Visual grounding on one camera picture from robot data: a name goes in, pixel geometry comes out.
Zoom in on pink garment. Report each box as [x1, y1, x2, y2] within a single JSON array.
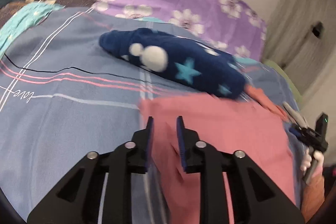
[[139, 93, 299, 223]]

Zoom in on orange sleeved forearm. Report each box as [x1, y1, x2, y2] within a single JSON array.
[[301, 167, 325, 222]]

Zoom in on white gloved right hand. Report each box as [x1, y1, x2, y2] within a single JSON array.
[[300, 148, 325, 173]]

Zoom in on folded grey white cloth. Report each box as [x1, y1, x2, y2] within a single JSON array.
[[282, 102, 309, 128]]

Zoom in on green mattress edge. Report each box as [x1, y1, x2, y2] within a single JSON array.
[[263, 60, 302, 106]]

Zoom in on folded salmon cloth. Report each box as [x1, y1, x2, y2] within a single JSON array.
[[244, 84, 288, 122]]

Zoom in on white pleated curtain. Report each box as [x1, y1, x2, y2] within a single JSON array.
[[262, 0, 335, 107]]

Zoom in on black lamp on stand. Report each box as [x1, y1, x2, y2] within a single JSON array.
[[311, 21, 324, 39]]

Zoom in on blue plaid bed sheet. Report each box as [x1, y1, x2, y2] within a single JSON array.
[[0, 6, 305, 224]]

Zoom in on navy star fleece garment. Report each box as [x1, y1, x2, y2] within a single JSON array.
[[99, 28, 247, 99]]

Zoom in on purple floral pillow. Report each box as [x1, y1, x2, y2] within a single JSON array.
[[93, 0, 266, 61]]

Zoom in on teal cloth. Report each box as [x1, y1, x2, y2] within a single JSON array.
[[1, 2, 64, 57]]

